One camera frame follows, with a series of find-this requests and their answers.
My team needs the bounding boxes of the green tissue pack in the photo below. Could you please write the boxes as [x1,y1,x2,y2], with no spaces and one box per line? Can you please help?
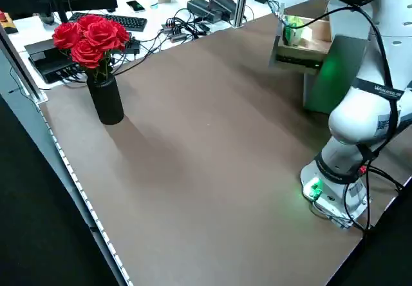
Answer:
[282,14,313,47]

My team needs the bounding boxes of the wooden drawer with grey front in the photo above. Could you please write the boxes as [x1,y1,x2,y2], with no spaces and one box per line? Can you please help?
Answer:
[268,2,332,76]

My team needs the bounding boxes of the grey drawer cabinet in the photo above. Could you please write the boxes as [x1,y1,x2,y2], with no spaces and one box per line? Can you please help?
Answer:
[302,34,370,115]

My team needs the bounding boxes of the grey usb hub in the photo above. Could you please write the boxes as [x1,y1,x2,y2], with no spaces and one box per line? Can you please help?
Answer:
[160,21,188,44]

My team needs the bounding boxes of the black cylindrical vase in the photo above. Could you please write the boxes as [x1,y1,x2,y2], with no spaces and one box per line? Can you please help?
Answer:
[86,75,125,126]

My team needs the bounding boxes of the small black box device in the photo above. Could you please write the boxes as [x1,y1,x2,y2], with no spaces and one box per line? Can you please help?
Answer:
[124,37,142,55]

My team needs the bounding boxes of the black power brick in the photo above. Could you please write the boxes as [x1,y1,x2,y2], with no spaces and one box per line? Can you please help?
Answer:
[209,0,238,20]
[187,0,223,23]

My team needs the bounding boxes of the black keyboard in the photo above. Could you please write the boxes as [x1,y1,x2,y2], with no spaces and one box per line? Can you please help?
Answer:
[67,12,148,32]

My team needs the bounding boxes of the red rose bouquet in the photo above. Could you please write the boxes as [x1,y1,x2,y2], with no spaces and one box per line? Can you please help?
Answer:
[52,14,131,82]

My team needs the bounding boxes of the black docking station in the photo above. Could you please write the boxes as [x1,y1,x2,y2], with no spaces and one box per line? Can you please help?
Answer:
[24,39,81,84]

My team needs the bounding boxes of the red toy on wooden block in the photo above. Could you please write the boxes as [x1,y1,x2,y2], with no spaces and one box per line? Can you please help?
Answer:
[0,10,17,35]

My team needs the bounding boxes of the black table cable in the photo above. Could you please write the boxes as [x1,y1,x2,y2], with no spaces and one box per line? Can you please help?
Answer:
[109,31,207,76]

